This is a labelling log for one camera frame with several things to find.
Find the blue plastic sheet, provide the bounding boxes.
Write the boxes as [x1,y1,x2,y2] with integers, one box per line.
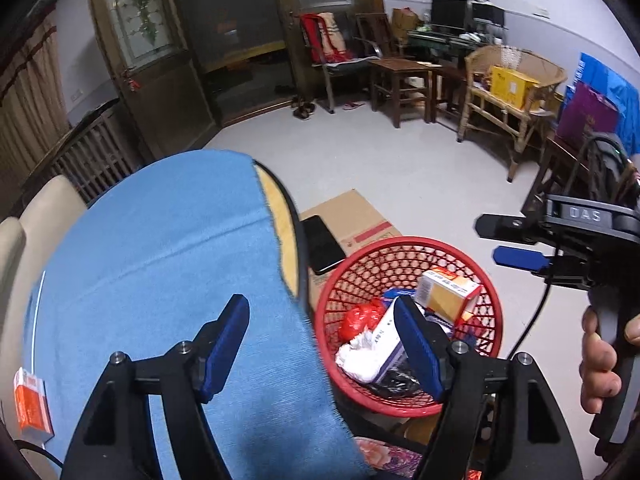
[565,51,640,156]

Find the yellow small box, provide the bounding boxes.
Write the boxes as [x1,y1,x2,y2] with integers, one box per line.
[416,269,483,326]

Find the black plastic bag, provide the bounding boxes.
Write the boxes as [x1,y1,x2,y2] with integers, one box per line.
[372,367,426,398]

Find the brown cardboard box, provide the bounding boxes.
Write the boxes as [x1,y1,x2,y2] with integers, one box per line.
[297,189,403,306]

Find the white paper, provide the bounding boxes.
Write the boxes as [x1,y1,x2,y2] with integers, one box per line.
[335,330,386,383]

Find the dark wooden stand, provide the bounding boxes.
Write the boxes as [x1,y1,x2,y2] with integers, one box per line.
[520,135,591,216]

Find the cream leather sofa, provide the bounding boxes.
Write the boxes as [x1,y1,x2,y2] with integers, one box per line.
[0,175,88,411]

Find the wooden glass door leaf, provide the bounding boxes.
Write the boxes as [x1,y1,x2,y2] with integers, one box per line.
[87,0,221,161]
[270,0,386,96]

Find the wicker armchair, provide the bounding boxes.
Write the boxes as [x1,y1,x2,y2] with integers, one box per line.
[457,44,568,181]

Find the orange and white box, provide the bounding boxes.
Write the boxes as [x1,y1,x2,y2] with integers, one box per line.
[12,367,53,443]

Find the wooden crib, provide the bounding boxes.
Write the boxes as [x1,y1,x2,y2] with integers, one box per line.
[22,100,151,206]

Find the black computer monitor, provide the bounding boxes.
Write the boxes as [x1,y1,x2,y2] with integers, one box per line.
[471,2,506,31]
[431,0,473,28]

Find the yellow cardboard box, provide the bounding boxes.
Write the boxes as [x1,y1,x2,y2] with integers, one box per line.
[489,65,542,110]

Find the wooden stool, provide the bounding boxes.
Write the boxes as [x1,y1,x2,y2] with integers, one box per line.
[370,57,433,128]

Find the red plastic mesh basket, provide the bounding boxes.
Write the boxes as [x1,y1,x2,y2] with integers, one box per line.
[315,236,505,418]

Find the blue tablecloth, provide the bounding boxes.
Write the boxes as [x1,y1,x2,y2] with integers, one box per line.
[31,149,376,480]

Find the red plastic bag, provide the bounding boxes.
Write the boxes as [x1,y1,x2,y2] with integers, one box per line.
[339,299,388,343]

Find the red striped towel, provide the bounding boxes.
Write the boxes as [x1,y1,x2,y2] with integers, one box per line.
[299,11,351,65]

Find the metal chair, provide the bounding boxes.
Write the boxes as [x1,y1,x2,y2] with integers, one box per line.
[299,11,396,113]

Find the person's right hand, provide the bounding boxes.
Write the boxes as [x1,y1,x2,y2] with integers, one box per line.
[580,305,640,416]

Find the blue foil packet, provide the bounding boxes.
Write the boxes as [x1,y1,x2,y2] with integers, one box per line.
[382,287,418,306]

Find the black cable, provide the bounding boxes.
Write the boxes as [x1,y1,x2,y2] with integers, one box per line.
[505,270,553,361]

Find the purple paper bag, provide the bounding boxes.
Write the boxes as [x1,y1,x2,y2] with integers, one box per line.
[556,82,621,148]

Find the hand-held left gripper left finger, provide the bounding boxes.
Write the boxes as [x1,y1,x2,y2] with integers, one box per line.
[60,294,251,480]

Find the brown paper bag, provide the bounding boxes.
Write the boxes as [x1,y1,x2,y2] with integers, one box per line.
[391,7,422,36]

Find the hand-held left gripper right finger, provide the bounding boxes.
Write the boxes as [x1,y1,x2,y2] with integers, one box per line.
[392,296,583,480]

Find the beige curtain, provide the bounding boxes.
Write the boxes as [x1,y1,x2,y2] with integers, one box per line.
[0,15,71,176]

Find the green desk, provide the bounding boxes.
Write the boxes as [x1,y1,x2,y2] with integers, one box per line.
[407,27,493,68]

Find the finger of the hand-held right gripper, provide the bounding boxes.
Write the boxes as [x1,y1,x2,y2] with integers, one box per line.
[474,214,548,245]
[492,246,551,275]

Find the floral printed fabric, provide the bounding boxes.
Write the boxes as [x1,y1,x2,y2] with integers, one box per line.
[354,436,431,480]

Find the round wooden table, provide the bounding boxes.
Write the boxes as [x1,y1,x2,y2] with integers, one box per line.
[252,159,313,311]

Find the black smartphone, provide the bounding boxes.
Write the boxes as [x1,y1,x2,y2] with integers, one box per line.
[301,215,347,275]

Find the wooden armchair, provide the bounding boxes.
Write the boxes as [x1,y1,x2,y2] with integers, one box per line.
[355,12,401,58]

